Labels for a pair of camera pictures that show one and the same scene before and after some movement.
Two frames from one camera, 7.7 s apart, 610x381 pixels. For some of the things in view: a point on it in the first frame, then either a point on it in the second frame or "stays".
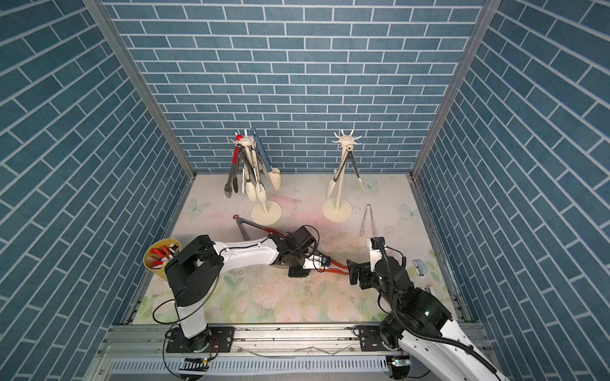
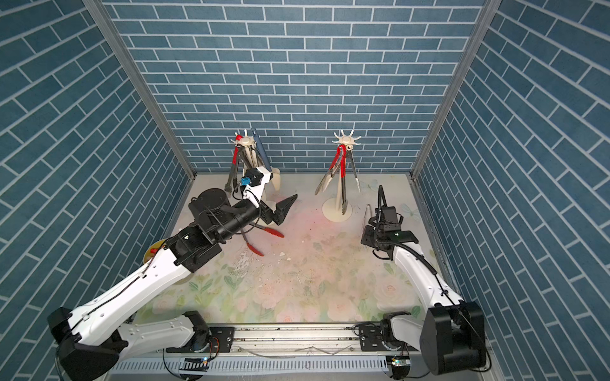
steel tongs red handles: (335, 271) → (342, 150)
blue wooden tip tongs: (274, 173) stays
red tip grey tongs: (240, 221) stays
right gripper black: (364, 267) → (366, 235)
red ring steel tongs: (233, 175) stays
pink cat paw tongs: (363, 224) stays
